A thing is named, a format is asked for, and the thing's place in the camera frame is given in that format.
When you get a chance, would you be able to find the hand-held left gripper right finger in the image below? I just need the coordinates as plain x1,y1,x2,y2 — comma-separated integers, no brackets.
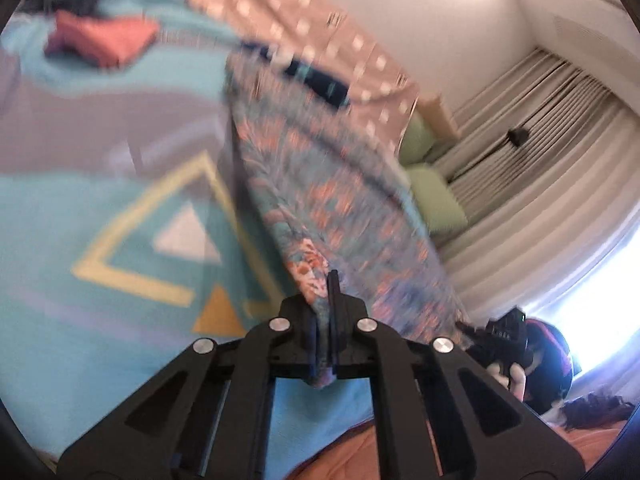
327,270,586,480

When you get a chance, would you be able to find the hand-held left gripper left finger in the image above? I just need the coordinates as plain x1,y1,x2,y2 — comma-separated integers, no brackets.
57,295,326,480

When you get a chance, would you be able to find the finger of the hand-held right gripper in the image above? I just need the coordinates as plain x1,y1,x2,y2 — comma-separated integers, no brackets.
454,321,488,356

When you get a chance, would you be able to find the floral print garment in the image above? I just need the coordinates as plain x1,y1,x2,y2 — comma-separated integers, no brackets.
222,50,471,391

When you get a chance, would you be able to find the person's right forearm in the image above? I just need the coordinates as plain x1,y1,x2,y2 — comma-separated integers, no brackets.
522,317,573,416

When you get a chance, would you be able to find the person's right hand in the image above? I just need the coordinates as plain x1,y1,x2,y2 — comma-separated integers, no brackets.
487,362,528,403

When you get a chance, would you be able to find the dark cloth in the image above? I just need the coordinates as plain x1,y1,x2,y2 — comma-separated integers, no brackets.
560,394,626,431

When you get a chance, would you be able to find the large green pillow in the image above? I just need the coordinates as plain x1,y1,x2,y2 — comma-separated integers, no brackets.
407,165,468,238

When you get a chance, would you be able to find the beige curtain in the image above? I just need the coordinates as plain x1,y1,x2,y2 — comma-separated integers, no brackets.
430,47,640,321

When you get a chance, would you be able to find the small green pillow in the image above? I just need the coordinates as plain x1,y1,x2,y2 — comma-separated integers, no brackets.
397,112,436,166

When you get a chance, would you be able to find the beige pillow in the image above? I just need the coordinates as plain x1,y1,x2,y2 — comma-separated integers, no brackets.
417,95,461,143

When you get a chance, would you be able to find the navy star print garment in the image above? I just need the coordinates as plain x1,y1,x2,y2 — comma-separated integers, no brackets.
280,57,353,108

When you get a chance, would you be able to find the blue grey geometric print blanket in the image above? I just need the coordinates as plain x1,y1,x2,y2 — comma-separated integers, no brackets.
0,0,376,480

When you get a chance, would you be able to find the pink polka dot cloth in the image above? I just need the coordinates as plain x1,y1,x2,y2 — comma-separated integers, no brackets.
187,0,421,161

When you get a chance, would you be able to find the coral folded garment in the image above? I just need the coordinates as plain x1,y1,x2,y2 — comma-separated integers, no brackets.
44,10,161,68

